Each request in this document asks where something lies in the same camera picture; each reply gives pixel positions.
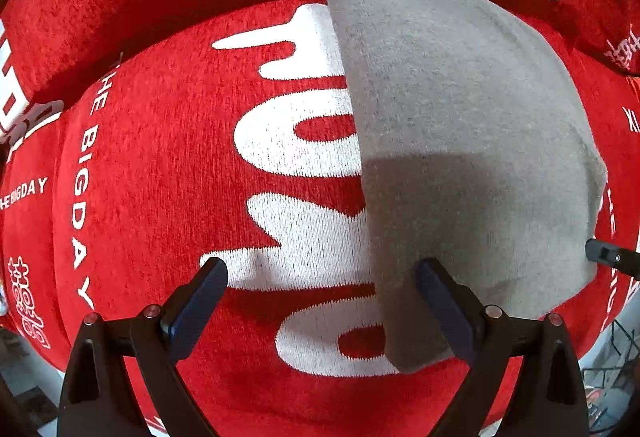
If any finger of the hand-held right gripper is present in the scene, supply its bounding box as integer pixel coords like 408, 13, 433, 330
584, 238, 640, 281

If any grey knit garment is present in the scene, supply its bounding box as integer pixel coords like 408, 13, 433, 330
313, 0, 609, 375

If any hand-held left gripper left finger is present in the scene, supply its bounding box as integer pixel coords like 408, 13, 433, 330
57, 256, 229, 437

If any red printed blanket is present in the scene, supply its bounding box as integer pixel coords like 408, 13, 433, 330
0, 0, 640, 437

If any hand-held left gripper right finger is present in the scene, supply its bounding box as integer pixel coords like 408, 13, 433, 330
417, 258, 591, 437

